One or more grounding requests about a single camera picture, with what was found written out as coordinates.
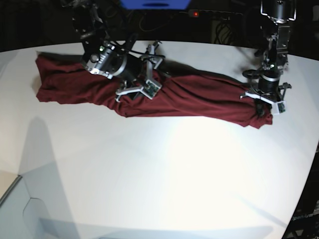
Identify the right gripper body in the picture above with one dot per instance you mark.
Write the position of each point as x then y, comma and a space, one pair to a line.
135, 71

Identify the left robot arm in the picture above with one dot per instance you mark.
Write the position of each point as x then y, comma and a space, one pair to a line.
264, 83

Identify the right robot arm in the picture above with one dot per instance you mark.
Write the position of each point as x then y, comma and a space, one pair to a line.
105, 57

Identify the blue box at top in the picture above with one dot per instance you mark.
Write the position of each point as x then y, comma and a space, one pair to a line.
155, 4

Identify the dark red t-shirt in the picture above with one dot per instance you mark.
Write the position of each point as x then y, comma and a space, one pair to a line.
188, 92

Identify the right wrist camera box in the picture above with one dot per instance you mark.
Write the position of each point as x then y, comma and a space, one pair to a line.
151, 88

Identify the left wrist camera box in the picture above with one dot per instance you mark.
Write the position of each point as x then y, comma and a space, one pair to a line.
278, 107

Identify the black power strip red light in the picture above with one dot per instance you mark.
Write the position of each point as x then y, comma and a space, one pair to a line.
214, 14

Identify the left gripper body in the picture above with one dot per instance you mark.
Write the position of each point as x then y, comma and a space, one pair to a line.
268, 98

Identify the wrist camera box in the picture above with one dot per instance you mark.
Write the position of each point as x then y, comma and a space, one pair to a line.
278, 107
151, 88

